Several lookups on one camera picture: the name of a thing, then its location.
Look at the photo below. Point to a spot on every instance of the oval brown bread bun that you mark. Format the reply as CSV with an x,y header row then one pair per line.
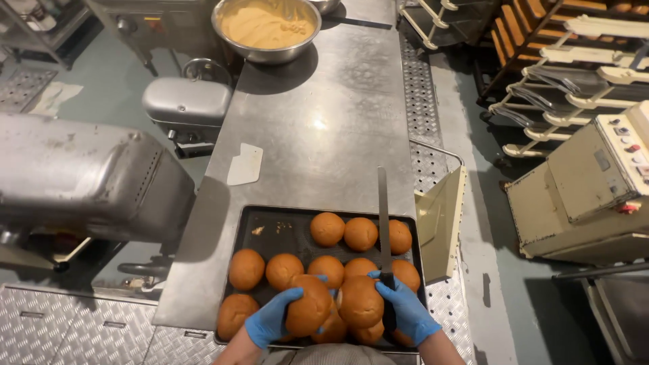
x,y
309,306

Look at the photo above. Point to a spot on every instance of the person's grey striped apron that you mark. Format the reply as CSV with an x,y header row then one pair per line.
x,y
324,356

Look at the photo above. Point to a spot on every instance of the beige control-panel machine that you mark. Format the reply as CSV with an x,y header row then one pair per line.
x,y
578,203

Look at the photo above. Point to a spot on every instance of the steel storage shelf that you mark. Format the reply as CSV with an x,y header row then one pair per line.
x,y
35,25

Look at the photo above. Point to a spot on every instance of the perforated steel tread plate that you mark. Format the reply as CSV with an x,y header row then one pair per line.
x,y
421,101

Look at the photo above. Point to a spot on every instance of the steel side table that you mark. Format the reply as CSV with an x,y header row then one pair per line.
x,y
613,314

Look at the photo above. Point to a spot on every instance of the white plastic dough scraper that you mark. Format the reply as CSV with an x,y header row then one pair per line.
x,y
245,165

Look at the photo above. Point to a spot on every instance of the beige tilted metal panel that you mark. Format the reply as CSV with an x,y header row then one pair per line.
x,y
438,228

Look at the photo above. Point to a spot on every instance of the large steel mixing bowl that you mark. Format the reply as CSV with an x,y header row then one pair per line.
x,y
266,53

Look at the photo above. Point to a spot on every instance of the group of brown buns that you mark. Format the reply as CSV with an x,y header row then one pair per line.
x,y
327,229

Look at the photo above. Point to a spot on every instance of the yellow batter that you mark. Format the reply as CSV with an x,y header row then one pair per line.
x,y
263,25

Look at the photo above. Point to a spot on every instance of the round brown bread bun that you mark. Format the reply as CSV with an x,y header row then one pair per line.
x,y
360,303

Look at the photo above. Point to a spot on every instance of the diamond-plate steel cabinet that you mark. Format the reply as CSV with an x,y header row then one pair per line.
x,y
76,329

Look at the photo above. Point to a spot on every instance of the beige tray rack trolley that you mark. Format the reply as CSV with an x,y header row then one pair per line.
x,y
568,76

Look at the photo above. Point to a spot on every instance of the person's right hand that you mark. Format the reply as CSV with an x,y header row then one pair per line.
x,y
408,312

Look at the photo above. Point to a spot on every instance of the black handwheel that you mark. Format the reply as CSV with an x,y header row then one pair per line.
x,y
144,268

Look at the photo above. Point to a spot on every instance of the small steel bowl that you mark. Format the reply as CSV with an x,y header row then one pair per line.
x,y
324,5

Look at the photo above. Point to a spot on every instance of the black baking tray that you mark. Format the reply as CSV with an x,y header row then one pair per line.
x,y
274,228

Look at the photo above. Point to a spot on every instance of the small steel mixer machine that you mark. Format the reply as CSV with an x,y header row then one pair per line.
x,y
187,104

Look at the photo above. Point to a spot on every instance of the steel floor grate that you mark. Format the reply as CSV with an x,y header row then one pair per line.
x,y
23,88

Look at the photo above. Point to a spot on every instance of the dark steel machine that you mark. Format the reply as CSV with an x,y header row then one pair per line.
x,y
152,25

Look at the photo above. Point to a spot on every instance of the large steel mixer machine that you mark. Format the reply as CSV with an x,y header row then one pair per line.
x,y
81,177

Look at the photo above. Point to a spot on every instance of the person's left hand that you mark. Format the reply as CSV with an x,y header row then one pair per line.
x,y
266,324

